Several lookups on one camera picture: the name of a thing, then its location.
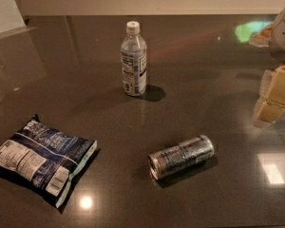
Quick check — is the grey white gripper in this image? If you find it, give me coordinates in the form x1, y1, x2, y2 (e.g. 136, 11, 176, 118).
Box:
249, 7, 285, 128

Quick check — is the silver blue redbull can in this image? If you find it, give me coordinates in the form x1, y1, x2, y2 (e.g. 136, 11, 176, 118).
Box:
148, 135, 215, 180

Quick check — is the clear plastic water bottle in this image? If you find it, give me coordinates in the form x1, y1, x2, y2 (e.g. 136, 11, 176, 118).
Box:
121, 21, 147, 97

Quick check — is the dark blue snack bag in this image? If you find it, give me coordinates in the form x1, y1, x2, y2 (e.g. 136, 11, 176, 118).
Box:
0, 115, 97, 208

